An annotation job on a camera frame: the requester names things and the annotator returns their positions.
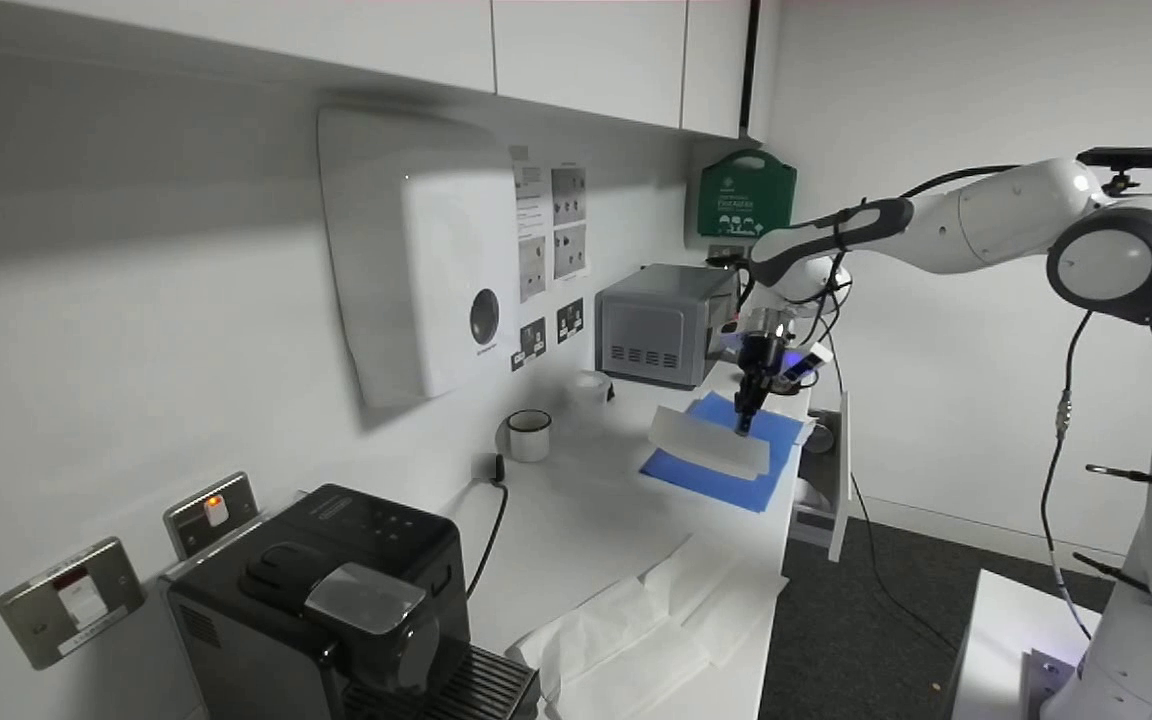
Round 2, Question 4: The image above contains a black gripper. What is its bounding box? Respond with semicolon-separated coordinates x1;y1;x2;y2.
731;322;795;439

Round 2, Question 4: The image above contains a white paper towel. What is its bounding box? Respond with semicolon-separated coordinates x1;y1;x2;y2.
643;400;774;486

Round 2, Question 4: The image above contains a blue cloth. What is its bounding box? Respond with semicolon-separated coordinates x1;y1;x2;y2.
637;387;814;518

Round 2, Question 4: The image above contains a grey metal appliance box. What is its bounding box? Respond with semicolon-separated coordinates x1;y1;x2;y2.
590;262;742;394

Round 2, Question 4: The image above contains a green first aid box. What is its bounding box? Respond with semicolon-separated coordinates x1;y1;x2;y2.
692;146;800;248

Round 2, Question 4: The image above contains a small white enamel cup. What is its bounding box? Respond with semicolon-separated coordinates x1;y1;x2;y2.
498;404;558;468

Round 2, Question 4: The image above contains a pile of white paper towels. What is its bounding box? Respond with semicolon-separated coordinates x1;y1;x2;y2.
508;533;791;720

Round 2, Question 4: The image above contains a white paper towel dispenser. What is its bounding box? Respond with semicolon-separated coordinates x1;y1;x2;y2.
315;105;524;417

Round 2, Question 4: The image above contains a narrow white cabinet door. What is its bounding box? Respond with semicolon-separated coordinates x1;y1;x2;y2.
680;0;754;139

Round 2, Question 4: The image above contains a white side table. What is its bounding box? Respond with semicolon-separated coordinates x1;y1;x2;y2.
947;568;1111;720

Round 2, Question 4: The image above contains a medium white cabinet door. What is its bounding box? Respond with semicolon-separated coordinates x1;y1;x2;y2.
490;0;689;131

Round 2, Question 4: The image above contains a purple plastic item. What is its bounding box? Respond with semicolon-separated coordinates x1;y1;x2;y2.
1016;645;1091;720

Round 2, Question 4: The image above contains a black coffee machine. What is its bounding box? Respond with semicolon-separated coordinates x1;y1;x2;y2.
164;480;549;720

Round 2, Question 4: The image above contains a steel plate with orange light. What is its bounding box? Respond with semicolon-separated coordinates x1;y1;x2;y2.
160;468;264;561

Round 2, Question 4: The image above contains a wide white cabinet door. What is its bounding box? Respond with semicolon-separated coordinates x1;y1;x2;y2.
10;0;495;96

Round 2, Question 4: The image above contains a white upright post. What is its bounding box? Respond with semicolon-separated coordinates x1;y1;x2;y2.
824;385;865;568

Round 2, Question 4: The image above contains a black wall socket with cable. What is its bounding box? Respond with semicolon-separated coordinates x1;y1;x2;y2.
703;239;758;274

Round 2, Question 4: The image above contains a printed wall notice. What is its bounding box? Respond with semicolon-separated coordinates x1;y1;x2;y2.
549;226;590;280
508;316;553;376
549;164;590;227
553;295;590;344
512;164;553;239
517;235;553;303

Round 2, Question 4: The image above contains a black floor cable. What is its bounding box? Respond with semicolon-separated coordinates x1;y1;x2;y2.
853;474;959;652

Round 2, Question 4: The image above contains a black plug with cable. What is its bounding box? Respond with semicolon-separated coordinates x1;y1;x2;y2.
460;453;517;606

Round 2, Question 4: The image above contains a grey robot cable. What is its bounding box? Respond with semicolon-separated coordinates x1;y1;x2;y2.
1034;309;1099;645

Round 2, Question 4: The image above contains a black camera on stand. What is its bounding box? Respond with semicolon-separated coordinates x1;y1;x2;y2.
1075;139;1152;200

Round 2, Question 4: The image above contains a steel wall switch plate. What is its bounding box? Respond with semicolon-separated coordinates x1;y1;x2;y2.
0;533;152;674

